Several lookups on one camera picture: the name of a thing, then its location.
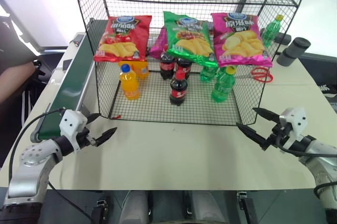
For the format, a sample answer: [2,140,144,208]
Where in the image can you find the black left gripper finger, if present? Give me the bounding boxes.
[86,113,102,124]
[92,127,118,147]

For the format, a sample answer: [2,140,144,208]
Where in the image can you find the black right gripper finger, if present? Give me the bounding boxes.
[252,107,281,123]
[235,122,272,151]

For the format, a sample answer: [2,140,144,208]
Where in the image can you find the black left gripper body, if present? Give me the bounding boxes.
[77,127,95,149]

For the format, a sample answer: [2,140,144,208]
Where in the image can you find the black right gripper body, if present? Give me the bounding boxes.
[267,121,293,149]

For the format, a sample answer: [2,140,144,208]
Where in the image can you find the green conveyor belt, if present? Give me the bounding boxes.
[29,17,106,145]

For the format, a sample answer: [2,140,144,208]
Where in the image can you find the red scissors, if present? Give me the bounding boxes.
[250,66,274,83]

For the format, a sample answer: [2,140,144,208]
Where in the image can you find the orange soda bottle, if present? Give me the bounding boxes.
[117,60,150,80]
[118,63,140,101]

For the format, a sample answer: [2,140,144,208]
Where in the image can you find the green soda bottle yellow cap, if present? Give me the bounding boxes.
[210,65,236,103]
[260,14,284,48]
[199,64,219,83]

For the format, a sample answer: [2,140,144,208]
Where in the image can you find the black mat with white print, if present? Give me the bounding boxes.
[300,52,337,98]

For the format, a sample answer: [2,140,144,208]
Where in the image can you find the grey cylindrical roller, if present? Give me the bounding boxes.
[275,37,311,67]

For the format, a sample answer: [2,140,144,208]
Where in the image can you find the magenta potato chips bag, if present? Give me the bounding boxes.
[211,12,273,68]
[149,27,169,57]

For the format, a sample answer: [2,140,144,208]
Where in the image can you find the red potato chips bag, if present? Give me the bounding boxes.
[93,15,153,63]

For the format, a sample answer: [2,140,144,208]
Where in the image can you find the cola bottle red label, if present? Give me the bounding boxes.
[160,46,176,80]
[175,57,193,80]
[169,70,188,106]

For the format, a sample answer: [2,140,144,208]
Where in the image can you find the green potato chips bag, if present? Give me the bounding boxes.
[163,11,219,68]

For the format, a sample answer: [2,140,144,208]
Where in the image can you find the person in dark clothes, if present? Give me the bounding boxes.
[0,15,52,168]

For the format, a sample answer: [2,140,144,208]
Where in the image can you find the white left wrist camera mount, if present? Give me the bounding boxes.
[59,110,88,154]

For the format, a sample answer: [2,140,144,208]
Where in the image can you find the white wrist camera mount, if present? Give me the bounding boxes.
[59,110,88,154]
[279,107,308,151]

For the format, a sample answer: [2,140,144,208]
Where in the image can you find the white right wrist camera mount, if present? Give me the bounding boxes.
[279,107,308,151]

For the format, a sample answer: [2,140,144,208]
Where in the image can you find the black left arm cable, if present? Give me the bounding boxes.
[7,107,94,224]

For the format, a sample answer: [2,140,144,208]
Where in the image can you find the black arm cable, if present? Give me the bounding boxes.
[279,147,337,200]
[7,107,94,224]

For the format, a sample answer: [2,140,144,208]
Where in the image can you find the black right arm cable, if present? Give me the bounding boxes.
[279,147,337,200]

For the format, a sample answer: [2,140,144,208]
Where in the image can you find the black table bracket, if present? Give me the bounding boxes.
[92,197,110,224]
[236,191,260,224]

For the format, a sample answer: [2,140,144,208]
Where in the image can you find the black wire mesh rack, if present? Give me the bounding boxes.
[70,0,313,126]

